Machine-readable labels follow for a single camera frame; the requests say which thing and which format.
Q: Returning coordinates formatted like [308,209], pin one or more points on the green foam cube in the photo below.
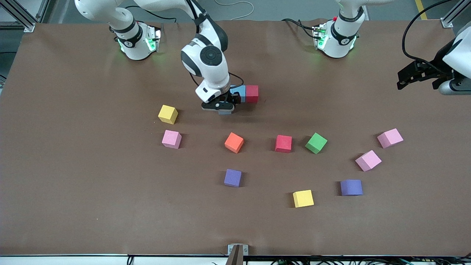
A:
[315,143]

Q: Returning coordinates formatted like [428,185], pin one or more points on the grey metal bracket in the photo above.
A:
[231,249]

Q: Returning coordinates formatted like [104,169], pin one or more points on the pink foam cube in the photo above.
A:
[390,138]
[171,139]
[368,161]

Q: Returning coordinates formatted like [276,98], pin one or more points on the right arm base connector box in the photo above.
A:
[154,36]

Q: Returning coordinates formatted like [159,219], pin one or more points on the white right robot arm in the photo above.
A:
[213,73]

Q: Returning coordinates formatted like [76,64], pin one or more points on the aluminium frame profile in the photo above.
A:
[22,22]
[450,18]
[43,9]

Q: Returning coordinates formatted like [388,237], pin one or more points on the purple foam cube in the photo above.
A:
[351,187]
[232,178]

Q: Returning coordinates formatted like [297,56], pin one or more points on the red foam cube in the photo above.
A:
[283,144]
[252,93]

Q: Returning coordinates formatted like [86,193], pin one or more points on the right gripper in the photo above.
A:
[233,98]

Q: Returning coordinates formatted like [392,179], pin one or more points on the yellow floor tape strip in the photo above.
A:
[421,10]

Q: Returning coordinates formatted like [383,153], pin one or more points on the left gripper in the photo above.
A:
[440,57]

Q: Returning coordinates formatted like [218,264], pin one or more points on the yellow foam cube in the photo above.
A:
[168,114]
[303,198]

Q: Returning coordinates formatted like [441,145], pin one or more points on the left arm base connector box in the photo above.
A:
[319,36]

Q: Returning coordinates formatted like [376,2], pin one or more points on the orange foam cube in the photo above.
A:
[234,142]

